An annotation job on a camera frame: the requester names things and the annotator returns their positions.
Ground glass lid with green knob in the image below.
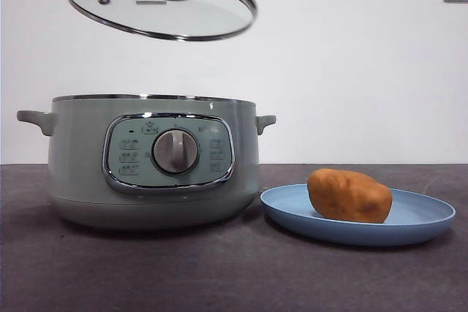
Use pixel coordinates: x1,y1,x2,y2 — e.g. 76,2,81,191
61,0,258,42

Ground brown potato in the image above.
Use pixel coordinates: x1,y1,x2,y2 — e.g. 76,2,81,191
306,168,393,224

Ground pale green electric steamer pot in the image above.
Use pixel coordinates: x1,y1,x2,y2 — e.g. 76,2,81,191
16,94,277,232

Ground light blue round plate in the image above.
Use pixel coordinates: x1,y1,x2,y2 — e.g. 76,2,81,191
260,183,457,247

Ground grey round control dial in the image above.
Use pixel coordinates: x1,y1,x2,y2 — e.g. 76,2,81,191
151,128,200,175

